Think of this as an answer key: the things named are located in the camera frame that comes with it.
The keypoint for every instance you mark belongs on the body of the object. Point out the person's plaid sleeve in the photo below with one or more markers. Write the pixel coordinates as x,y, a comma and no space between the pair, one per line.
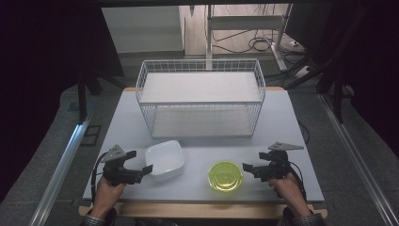
309,220
94,220

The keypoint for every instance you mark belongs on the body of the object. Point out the person's left plaid sleeve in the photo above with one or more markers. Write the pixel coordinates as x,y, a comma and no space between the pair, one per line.
94,220

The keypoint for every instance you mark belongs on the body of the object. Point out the person's left hand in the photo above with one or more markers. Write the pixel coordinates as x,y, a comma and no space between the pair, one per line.
105,197

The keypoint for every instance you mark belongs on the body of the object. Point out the white square bowl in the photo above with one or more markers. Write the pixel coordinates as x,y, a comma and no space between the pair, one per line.
164,158

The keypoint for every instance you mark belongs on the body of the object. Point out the person's right plaid sleeve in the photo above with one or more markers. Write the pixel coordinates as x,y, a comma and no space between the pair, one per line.
309,220

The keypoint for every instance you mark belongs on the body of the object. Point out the white power strip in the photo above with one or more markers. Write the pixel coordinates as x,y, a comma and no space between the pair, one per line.
302,71

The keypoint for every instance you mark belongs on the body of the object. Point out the person's right hand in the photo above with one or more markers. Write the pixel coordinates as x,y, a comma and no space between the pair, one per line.
290,191

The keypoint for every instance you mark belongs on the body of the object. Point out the white metal desk frame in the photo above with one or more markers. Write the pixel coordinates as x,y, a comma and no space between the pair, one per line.
244,22

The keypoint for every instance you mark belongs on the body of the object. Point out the aluminium rail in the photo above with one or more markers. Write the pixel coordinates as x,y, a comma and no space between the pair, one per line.
59,172
357,160

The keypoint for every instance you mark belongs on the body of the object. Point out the black metal stand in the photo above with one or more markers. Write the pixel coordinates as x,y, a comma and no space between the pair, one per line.
82,100
338,100

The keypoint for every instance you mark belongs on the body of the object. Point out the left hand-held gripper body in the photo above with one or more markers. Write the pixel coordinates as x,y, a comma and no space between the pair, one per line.
117,175

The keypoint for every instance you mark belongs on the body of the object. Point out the dark floor grate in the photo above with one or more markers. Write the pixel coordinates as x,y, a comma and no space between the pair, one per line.
91,135

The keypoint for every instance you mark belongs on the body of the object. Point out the yellow-green translucent bowl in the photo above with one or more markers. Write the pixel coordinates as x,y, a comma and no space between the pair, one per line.
225,176

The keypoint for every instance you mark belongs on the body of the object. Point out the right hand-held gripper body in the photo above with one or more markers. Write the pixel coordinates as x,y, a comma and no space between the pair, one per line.
276,168

